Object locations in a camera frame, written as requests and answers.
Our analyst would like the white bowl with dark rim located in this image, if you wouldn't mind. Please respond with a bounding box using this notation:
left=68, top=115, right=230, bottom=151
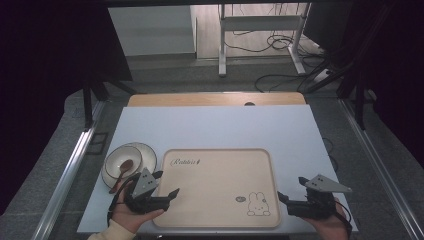
left=104, top=145, right=144, bottom=180

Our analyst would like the wooden table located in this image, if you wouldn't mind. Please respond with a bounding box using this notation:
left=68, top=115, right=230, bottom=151
left=127, top=92, right=307, bottom=108

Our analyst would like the black metal stand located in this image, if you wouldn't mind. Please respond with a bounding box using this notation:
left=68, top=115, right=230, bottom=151
left=299, top=4, right=403, bottom=132
left=81, top=74, right=138, bottom=132

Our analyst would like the beige tray with rabbit print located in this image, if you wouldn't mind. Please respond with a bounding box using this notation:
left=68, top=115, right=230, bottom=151
left=152, top=148, right=282, bottom=229

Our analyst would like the black floor cable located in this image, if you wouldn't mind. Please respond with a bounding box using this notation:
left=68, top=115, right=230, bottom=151
left=254, top=68, right=331, bottom=93
left=223, top=30, right=323, bottom=58

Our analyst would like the person's right hand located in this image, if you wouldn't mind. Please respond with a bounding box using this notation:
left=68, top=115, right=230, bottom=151
left=301, top=197, right=351, bottom=240

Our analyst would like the person's left hand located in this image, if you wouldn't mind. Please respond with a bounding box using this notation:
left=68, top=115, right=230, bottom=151
left=109, top=189, right=166, bottom=234

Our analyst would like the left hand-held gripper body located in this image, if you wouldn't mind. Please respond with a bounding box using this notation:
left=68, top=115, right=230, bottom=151
left=124, top=167, right=171, bottom=215

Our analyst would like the dark floor plate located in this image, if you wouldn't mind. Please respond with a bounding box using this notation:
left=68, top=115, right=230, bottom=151
left=86, top=132, right=110, bottom=156

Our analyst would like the white plate with dark rim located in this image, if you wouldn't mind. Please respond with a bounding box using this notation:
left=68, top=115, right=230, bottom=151
left=100, top=142, right=158, bottom=190

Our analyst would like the aluminium rail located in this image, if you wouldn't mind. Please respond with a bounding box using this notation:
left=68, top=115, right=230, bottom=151
left=337, top=98, right=424, bottom=240
left=31, top=99, right=108, bottom=240

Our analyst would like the white panel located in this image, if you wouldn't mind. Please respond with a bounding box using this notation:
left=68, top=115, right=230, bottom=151
left=108, top=4, right=198, bottom=58

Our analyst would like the thin black cable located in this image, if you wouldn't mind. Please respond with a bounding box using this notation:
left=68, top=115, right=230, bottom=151
left=321, top=136, right=340, bottom=174

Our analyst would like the brown wooden spoon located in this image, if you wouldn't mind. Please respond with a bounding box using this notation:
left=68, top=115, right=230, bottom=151
left=108, top=159, right=135, bottom=195

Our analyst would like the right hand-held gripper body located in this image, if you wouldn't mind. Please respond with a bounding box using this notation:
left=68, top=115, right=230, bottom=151
left=286, top=174, right=353, bottom=220

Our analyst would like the white metal stand frame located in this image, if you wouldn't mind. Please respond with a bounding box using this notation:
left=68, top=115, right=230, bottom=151
left=218, top=3, right=312, bottom=78

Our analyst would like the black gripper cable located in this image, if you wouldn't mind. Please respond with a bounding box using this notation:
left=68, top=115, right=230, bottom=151
left=106, top=173, right=143, bottom=228
left=334, top=199, right=354, bottom=239

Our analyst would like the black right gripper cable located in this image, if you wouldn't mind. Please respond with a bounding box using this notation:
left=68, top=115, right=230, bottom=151
left=334, top=199, right=354, bottom=239

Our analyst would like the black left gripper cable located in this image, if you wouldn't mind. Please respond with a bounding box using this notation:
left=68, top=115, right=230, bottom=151
left=106, top=173, right=143, bottom=228

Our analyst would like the dark curtain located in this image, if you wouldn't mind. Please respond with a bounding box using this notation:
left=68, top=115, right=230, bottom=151
left=303, top=0, right=424, bottom=169
left=0, top=0, right=133, bottom=216

